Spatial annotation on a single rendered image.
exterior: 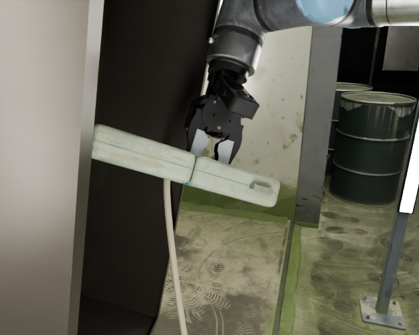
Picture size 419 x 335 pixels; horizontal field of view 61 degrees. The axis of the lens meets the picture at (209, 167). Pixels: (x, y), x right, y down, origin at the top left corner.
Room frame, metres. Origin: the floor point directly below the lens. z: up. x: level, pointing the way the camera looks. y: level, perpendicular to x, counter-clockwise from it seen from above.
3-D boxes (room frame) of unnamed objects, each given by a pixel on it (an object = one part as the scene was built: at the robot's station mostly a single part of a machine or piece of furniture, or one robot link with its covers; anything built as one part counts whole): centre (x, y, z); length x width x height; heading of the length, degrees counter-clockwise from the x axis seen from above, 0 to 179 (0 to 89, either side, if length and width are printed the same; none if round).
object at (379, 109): (2.92, -1.38, 0.44); 0.59 x 0.58 x 0.89; 178
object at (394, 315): (1.46, -0.90, 0.01); 0.20 x 0.20 x 0.01; 73
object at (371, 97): (2.92, -1.38, 0.86); 0.54 x 0.54 x 0.01
